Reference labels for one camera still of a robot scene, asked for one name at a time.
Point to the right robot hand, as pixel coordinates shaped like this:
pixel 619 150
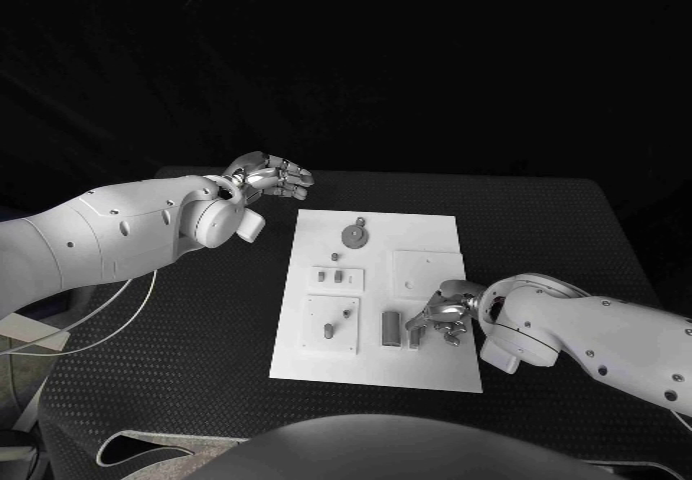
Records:
pixel 451 309

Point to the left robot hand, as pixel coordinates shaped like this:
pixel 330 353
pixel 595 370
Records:
pixel 264 176

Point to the thin grey cylinder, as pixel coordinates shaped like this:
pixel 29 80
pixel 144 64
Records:
pixel 414 339

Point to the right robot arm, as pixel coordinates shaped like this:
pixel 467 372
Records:
pixel 594 330

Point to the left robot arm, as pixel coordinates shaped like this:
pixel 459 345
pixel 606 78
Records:
pixel 108 240

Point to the white task board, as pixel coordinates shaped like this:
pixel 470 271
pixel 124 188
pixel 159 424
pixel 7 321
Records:
pixel 372 363

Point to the thick grey cylinder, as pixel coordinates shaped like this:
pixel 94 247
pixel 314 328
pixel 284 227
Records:
pixel 391 329

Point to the grey gear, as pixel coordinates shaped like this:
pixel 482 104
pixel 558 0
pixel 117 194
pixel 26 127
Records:
pixel 355 237

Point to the grey oblong plug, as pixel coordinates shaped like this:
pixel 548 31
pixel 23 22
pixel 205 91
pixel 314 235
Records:
pixel 327 330

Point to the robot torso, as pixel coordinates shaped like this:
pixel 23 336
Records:
pixel 399 450

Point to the flat white plate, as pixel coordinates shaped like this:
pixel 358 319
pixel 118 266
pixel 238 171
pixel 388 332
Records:
pixel 32 332

